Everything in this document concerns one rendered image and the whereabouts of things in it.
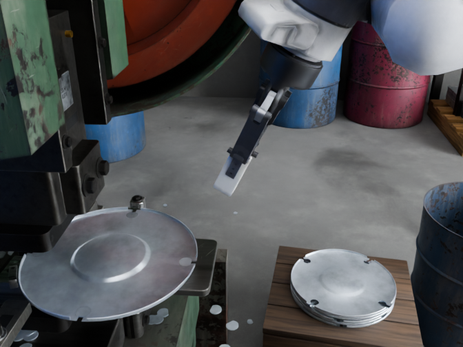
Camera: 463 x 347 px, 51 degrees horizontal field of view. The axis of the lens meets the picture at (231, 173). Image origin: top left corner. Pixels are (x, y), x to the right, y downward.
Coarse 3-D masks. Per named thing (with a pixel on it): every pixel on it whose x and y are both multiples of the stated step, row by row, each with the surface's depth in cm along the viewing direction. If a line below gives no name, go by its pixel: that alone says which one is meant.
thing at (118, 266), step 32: (96, 224) 90; (128, 224) 90; (160, 224) 90; (32, 256) 82; (64, 256) 82; (96, 256) 81; (128, 256) 81; (160, 256) 82; (192, 256) 82; (32, 288) 75; (64, 288) 75; (96, 288) 75; (128, 288) 75; (160, 288) 75; (96, 320) 69
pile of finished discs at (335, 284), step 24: (312, 264) 144; (336, 264) 144; (360, 264) 144; (312, 288) 134; (336, 288) 133; (360, 288) 133; (384, 288) 134; (312, 312) 129; (336, 312) 126; (360, 312) 126; (384, 312) 128
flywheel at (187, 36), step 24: (144, 0) 98; (168, 0) 97; (192, 0) 97; (216, 0) 93; (144, 24) 100; (168, 24) 99; (192, 24) 96; (216, 24) 95; (144, 48) 99; (168, 48) 98; (192, 48) 98; (120, 72) 101; (144, 72) 101
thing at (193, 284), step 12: (204, 240) 86; (204, 252) 83; (216, 252) 85; (204, 264) 80; (192, 276) 78; (204, 276) 78; (180, 288) 75; (192, 288) 75; (204, 288) 75; (144, 312) 84; (132, 324) 82; (144, 324) 83; (132, 336) 83
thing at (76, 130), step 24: (72, 48) 73; (72, 72) 73; (72, 96) 74; (72, 120) 74; (72, 144) 74; (96, 144) 76; (72, 168) 69; (96, 168) 76; (0, 192) 69; (24, 192) 68; (48, 192) 68; (72, 192) 71; (96, 192) 77; (0, 216) 71; (24, 216) 70; (48, 216) 70
